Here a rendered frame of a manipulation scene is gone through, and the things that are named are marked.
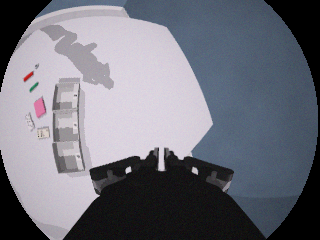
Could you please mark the pink flat block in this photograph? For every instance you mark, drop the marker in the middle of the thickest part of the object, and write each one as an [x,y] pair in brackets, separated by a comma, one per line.
[39,107]

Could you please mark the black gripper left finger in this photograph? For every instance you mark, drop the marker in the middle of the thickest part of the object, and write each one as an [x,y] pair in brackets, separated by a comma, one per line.
[107,174]

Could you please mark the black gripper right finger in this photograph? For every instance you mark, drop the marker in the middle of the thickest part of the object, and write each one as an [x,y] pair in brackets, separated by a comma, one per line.
[214,174]

